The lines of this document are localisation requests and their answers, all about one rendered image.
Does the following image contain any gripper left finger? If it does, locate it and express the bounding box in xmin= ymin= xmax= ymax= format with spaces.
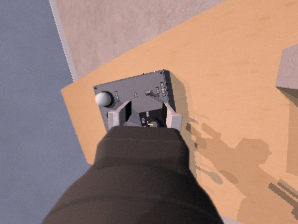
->
xmin=108 ymin=101 xmax=131 ymax=130

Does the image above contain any grey control panel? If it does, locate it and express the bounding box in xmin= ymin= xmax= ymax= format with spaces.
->
xmin=93 ymin=69 xmax=176 ymax=132

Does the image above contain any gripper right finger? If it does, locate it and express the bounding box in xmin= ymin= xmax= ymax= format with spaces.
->
xmin=162 ymin=103 xmax=183 ymax=133

